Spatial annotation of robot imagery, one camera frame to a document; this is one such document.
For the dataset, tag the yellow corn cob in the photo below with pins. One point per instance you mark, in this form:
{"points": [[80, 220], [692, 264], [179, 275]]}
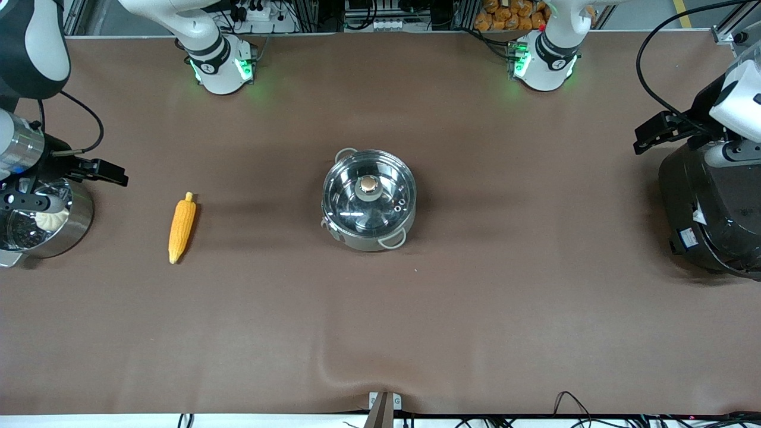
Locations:
{"points": [[181, 229]]}

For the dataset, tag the steel steamer pot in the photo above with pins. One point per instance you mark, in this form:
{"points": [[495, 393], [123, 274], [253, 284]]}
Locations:
{"points": [[74, 229]]}

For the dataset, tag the glass pot lid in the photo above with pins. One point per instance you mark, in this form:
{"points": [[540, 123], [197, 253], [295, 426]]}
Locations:
{"points": [[345, 202]]}

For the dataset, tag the white power strip with plugs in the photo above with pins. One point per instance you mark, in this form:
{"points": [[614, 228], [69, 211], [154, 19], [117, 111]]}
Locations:
{"points": [[258, 13]]}

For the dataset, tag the silver table edge bracket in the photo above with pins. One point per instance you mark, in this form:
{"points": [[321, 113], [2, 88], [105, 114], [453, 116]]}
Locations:
{"points": [[373, 401]]}

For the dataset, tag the brown table cloth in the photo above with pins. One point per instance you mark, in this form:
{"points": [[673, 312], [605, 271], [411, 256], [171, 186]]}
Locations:
{"points": [[380, 327]]}

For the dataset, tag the bag of orange items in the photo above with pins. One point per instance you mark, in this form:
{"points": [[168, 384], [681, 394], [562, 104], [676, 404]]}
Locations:
{"points": [[505, 15]]}

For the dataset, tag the black rice cooker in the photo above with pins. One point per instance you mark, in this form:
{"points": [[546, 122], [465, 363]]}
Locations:
{"points": [[713, 226]]}

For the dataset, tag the aluminium frame profile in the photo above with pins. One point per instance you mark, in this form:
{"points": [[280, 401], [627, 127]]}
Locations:
{"points": [[74, 18], [734, 27]]}

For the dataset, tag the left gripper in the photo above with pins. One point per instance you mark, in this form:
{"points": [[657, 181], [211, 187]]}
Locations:
{"points": [[697, 122]]}

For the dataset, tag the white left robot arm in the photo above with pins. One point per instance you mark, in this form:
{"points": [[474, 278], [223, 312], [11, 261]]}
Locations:
{"points": [[544, 65]]}

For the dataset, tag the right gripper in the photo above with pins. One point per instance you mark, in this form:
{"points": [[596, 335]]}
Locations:
{"points": [[54, 159]]}

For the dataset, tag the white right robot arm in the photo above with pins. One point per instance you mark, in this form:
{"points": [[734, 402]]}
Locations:
{"points": [[208, 59]]}

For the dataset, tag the white steamed bun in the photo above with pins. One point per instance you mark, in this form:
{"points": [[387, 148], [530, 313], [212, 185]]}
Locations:
{"points": [[50, 223]]}

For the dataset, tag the long white power strip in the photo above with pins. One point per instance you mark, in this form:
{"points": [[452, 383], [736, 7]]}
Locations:
{"points": [[383, 25]]}

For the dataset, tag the stainless steel pot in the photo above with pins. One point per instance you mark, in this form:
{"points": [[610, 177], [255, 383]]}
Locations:
{"points": [[362, 242]]}

